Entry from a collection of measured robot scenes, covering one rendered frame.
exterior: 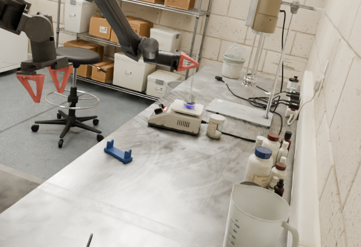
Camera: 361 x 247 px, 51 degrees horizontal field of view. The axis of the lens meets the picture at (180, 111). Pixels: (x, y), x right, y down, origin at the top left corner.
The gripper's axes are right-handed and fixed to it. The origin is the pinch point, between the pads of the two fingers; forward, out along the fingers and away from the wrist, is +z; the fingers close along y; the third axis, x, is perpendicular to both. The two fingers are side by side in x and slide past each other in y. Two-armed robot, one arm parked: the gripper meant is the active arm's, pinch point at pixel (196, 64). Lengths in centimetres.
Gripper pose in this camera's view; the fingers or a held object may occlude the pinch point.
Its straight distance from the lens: 143.0
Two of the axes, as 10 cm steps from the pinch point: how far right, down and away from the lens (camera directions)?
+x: -1.8, 9.2, 3.4
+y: 0.5, -3.4, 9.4
